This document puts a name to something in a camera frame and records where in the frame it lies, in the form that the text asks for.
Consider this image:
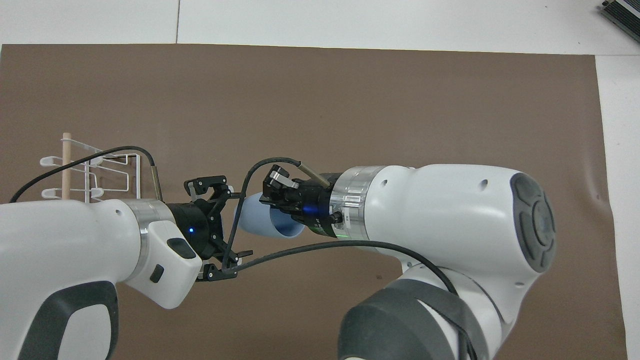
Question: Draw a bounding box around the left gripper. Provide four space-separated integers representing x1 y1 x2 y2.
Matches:
166 174 254 282

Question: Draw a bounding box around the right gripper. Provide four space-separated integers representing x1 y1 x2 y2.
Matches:
258 165 343 239

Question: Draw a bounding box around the light blue cup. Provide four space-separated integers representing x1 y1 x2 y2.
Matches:
234 191 307 240

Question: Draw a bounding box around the grey ribbed metal box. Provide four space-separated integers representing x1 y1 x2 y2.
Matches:
599 0 640 30

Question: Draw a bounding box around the white wire cup holder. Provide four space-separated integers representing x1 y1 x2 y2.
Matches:
39 132 142 204

